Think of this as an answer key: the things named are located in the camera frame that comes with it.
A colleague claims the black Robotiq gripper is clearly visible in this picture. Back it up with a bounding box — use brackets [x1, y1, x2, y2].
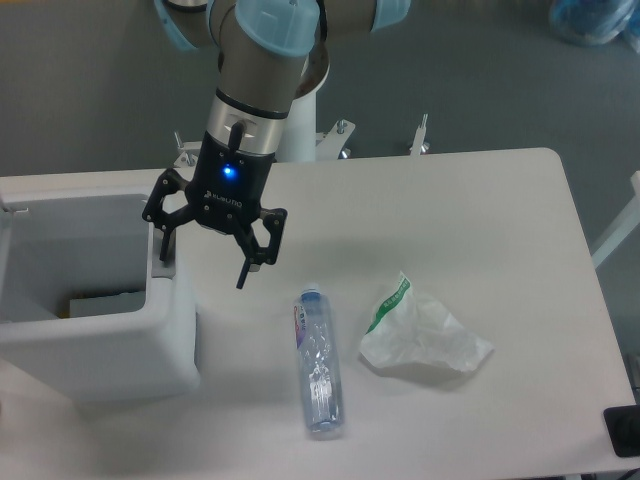
[141, 130, 290, 291]

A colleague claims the white push-top trash can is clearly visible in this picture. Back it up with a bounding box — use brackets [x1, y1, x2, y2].
[1, 186, 200, 402]

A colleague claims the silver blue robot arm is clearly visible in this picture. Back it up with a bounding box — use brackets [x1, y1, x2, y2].
[142, 1, 411, 287]

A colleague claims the crushed clear plastic bottle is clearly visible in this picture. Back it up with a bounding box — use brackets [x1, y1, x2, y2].
[293, 283, 344, 438]

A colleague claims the crumpled white plastic bag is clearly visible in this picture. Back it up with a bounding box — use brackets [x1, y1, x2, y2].
[359, 273, 494, 374]

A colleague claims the levelling foot bolt right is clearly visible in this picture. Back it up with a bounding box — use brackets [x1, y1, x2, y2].
[409, 113, 430, 156]

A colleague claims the blue plastic bag on floor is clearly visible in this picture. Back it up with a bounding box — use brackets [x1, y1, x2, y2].
[548, 1, 639, 54]

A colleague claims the black device at table edge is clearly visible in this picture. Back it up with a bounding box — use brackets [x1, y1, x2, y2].
[603, 405, 639, 458]

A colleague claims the white frame leg at right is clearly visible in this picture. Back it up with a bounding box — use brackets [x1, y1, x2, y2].
[590, 171, 639, 269]

